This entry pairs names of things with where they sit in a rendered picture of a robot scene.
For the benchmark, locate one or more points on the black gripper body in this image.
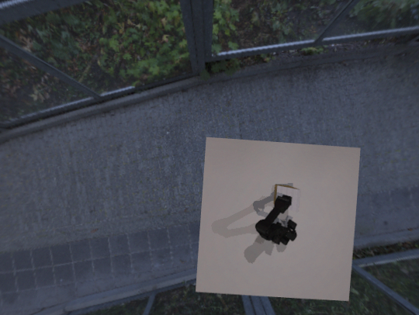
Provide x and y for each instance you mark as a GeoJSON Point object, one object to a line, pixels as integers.
{"type": "Point", "coordinates": [291, 225]}

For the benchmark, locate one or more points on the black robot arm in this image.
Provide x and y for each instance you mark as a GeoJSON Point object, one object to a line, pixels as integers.
{"type": "Point", "coordinates": [267, 228]}

